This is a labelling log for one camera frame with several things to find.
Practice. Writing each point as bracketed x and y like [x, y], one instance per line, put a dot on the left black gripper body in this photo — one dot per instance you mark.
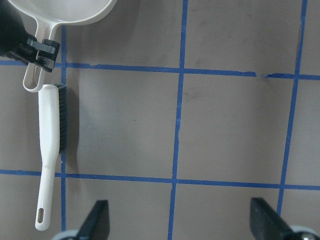
[13, 35]

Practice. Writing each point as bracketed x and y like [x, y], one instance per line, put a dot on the cream plastic dustpan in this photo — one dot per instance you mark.
[51, 14]

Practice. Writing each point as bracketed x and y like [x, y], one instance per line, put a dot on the cream hand brush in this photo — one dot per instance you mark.
[52, 118]

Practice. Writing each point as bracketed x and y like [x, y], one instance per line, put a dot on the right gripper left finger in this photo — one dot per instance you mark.
[97, 224]

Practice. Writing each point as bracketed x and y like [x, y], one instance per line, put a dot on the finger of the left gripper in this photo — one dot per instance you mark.
[43, 54]

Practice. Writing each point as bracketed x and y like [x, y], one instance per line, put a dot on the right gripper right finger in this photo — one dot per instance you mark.
[266, 224]

